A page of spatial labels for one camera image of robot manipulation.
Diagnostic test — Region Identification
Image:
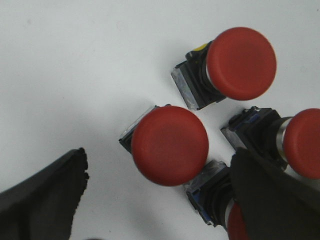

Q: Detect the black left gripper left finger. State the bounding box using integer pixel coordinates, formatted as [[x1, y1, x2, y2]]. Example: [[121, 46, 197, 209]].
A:
[[0, 148, 89, 240]]

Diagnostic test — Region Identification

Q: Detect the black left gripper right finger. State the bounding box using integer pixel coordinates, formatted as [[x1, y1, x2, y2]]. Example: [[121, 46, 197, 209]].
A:
[[230, 148, 320, 240]]

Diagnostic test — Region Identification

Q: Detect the red push button switch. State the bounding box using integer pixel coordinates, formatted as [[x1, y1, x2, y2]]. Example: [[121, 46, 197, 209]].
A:
[[170, 27, 277, 110], [183, 160, 249, 240], [118, 104, 209, 186], [221, 106, 320, 180]]

